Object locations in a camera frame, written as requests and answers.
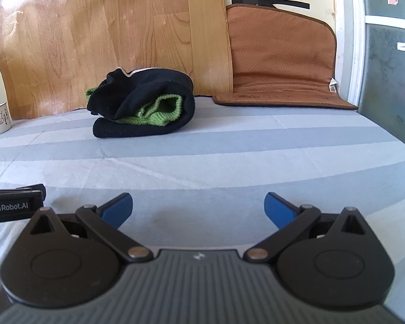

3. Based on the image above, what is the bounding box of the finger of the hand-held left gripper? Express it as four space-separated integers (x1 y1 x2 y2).
15 184 46 200

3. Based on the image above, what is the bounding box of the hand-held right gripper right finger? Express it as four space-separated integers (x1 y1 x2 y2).
244 192 368 262

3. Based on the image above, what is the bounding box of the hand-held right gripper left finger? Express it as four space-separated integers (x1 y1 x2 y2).
29 192 152 261

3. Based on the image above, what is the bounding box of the green and navy knit sweater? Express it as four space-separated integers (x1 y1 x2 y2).
85 68 196 139

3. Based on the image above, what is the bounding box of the blue striped bedsheet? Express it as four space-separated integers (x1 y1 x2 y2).
0 94 405 324

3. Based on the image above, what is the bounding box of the brown perforated seat mat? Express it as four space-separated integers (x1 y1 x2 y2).
212 4 359 110

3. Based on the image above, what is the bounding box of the frosted glass door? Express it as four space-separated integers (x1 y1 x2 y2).
351 0 405 154

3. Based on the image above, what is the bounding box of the wood pattern board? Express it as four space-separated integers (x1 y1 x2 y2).
0 0 235 121

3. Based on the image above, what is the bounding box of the white door frame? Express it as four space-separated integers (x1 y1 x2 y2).
331 0 405 106

